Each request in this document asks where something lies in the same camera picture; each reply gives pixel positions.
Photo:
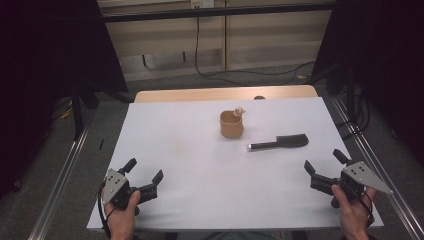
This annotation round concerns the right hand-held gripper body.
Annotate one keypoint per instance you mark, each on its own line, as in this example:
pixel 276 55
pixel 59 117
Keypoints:
pixel 360 175

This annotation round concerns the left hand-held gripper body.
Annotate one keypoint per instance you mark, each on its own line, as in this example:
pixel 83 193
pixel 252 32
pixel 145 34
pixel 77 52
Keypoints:
pixel 115 186

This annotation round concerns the black spatula tool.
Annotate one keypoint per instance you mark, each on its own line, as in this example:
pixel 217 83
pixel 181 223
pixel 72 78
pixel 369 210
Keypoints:
pixel 283 141

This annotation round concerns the person's left hand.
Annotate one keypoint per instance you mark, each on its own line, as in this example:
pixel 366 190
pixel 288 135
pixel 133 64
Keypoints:
pixel 124 220

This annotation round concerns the person's right hand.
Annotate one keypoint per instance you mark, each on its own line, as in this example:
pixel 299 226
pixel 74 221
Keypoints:
pixel 353 216

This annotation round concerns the small black floor piece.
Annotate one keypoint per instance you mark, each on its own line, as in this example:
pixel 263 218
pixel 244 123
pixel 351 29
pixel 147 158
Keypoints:
pixel 101 144

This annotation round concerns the black metal stand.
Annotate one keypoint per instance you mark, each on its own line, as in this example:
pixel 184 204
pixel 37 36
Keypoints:
pixel 77 110
pixel 350 96

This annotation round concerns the white table board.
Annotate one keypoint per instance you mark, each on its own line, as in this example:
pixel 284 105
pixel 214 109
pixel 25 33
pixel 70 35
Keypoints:
pixel 213 186

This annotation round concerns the wooden table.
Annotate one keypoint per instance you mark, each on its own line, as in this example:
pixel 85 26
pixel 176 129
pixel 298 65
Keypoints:
pixel 200 94

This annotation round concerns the brown cup with small figure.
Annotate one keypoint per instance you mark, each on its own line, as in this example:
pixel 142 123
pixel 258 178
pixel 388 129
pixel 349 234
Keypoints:
pixel 230 126

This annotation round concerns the black curtain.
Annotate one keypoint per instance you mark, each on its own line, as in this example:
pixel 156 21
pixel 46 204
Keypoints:
pixel 383 50
pixel 50 66

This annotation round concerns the black horizontal bar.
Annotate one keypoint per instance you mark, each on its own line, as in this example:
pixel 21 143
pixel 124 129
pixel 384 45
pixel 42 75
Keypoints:
pixel 216 12

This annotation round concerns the white power socket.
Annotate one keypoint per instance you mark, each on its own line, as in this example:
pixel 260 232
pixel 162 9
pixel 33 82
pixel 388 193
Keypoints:
pixel 202 3

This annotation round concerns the aluminium floor rail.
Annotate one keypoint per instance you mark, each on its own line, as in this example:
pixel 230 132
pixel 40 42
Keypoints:
pixel 60 183
pixel 373 156

